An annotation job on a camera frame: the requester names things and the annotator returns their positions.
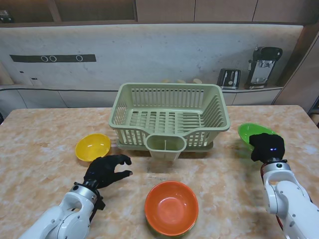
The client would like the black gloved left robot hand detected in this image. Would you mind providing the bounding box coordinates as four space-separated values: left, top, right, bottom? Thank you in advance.
83 154 134 190

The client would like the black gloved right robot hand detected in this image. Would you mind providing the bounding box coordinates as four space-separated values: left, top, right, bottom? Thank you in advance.
249 133 285 164

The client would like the yellow plastic bowl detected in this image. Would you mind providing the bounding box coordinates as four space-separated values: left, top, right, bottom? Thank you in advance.
75 133 112 162

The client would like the small deep green bowl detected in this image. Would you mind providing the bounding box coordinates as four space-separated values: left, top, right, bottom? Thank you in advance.
237 122 281 152

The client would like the orange plastic bowl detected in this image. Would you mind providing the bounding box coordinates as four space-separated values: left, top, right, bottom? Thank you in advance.
144 181 199 236

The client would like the wide green plastic bowl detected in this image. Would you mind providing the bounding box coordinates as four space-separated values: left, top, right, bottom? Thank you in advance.
147 219 197 237

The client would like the pale green cutlery holder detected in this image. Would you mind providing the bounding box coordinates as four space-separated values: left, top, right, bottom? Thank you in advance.
145 133 187 161

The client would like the black silver coffee machine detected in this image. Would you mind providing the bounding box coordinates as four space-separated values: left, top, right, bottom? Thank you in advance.
245 45 284 90

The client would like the black toaster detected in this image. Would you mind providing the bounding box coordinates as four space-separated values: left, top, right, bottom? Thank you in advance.
216 68 241 90

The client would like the white kitchen counter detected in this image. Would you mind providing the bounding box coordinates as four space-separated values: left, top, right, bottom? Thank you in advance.
0 83 285 110

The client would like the pale green plastic dish rack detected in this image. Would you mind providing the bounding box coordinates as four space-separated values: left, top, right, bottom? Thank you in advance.
108 83 230 147

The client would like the small dark box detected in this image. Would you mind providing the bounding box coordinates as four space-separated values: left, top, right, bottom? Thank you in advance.
0 9 12 23

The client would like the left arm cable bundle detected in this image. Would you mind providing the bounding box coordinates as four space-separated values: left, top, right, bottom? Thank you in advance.
88 191 107 222

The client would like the black wall strip with rings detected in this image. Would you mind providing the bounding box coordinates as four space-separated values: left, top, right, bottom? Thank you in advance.
9 54 97 63

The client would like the wooden wall cabinet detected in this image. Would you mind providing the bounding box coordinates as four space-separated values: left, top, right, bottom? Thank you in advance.
0 0 319 25

